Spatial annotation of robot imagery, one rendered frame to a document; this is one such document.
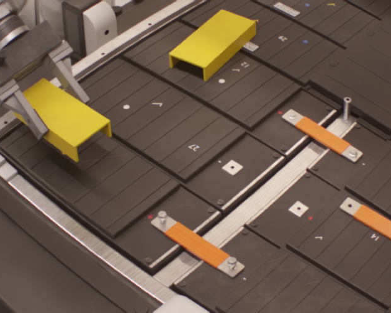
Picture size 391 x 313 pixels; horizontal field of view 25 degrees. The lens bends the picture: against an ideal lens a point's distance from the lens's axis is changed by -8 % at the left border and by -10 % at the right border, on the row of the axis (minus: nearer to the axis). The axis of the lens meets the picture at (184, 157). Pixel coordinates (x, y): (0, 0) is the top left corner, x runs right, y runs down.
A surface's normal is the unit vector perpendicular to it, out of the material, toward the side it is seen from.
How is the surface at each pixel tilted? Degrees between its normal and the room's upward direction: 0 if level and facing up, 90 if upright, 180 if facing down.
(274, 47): 0
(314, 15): 0
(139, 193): 0
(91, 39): 90
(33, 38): 35
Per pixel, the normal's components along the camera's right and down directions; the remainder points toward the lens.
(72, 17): -0.68, 0.53
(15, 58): 0.39, -0.32
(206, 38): -0.04, -0.72
